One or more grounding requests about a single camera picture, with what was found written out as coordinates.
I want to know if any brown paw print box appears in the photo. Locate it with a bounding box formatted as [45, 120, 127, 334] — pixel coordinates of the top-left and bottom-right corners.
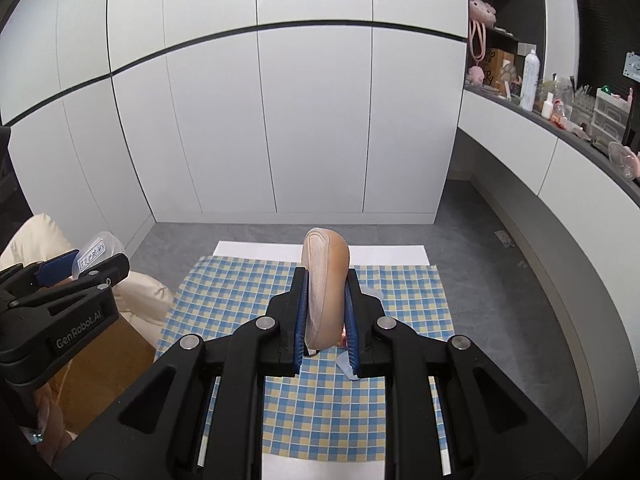
[482, 49, 516, 95]

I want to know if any blue yellow checkered tablecloth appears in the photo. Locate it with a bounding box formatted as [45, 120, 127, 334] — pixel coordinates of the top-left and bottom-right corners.
[157, 255, 456, 458]

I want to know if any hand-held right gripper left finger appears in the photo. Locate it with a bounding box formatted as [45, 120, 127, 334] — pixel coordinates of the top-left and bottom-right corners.
[55, 267, 308, 480]

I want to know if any beige makeup puff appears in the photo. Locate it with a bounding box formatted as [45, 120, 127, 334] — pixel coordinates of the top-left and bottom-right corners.
[300, 227, 351, 351]

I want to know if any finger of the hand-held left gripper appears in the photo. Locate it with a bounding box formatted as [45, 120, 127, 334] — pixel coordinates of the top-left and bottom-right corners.
[0, 249, 81, 306]
[10, 254, 131, 311]

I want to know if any cream padded armchair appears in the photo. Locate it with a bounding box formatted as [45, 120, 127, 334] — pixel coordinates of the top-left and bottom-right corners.
[0, 212, 176, 356]

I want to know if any clear acrylic organizer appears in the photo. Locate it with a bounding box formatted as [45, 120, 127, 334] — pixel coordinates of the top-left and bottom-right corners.
[570, 82, 596, 128]

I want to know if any cardboard box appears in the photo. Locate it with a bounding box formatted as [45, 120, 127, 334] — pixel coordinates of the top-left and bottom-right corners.
[42, 310, 157, 436]

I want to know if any clear drawer organizer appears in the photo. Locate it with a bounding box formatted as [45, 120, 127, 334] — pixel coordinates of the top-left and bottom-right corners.
[592, 87, 632, 143]

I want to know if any curved white counter cabinet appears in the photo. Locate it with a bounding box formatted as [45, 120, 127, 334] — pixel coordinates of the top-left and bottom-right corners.
[452, 82, 640, 461]

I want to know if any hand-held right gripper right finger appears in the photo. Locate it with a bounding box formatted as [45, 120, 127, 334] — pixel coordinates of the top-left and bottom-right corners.
[344, 270, 586, 480]

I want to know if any white spray can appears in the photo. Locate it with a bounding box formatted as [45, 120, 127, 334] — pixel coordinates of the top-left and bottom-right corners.
[520, 45, 540, 111]

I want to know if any pink glass plate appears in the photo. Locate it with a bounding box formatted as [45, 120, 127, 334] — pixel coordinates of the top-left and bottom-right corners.
[607, 141, 640, 181]

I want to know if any person's left hand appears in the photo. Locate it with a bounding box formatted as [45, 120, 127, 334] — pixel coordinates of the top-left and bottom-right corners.
[30, 390, 76, 466]

